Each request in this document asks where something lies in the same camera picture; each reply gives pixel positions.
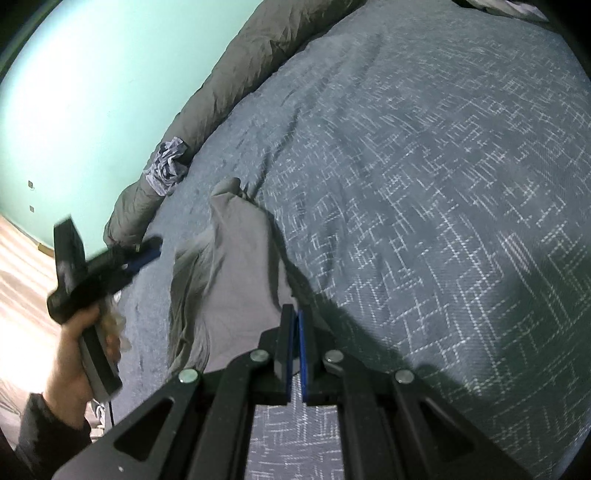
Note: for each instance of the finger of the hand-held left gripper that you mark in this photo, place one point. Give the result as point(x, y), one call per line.
point(145, 254)

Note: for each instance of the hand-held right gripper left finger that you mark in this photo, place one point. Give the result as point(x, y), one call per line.
point(288, 364)

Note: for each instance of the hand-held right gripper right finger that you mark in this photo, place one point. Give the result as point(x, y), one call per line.
point(304, 364)

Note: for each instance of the grey pants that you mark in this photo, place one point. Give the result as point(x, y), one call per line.
point(231, 286)

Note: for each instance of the person's left forearm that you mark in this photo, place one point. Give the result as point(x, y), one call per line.
point(51, 443)

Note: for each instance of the person's left hand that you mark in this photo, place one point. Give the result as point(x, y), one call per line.
point(64, 378)

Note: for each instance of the pink curtain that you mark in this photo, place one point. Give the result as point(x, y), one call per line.
point(27, 314)

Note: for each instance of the blue-grey crumpled garment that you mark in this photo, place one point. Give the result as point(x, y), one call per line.
point(166, 166)

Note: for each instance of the blue patterned bed sheet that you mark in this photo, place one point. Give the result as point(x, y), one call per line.
point(415, 184)

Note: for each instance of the dark grey rolled duvet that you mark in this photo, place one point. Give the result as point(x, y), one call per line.
point(258, 60)

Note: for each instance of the black white striped garment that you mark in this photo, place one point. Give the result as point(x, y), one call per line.
point(508, 7)

